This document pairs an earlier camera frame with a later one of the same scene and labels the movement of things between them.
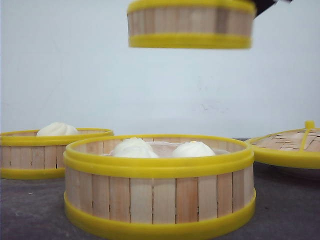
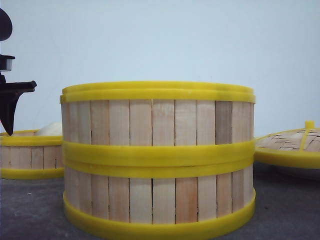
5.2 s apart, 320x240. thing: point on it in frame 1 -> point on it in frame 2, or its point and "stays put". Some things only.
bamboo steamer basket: x=190 y=24 -> x=158 y=125
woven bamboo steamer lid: x=299 y=148 stays put
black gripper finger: x=261 y=5 -> x=10 y=92
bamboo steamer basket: x=25 y=156 stays put
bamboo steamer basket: x=158 y=198 stays put
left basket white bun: x=56 y=129 stays put
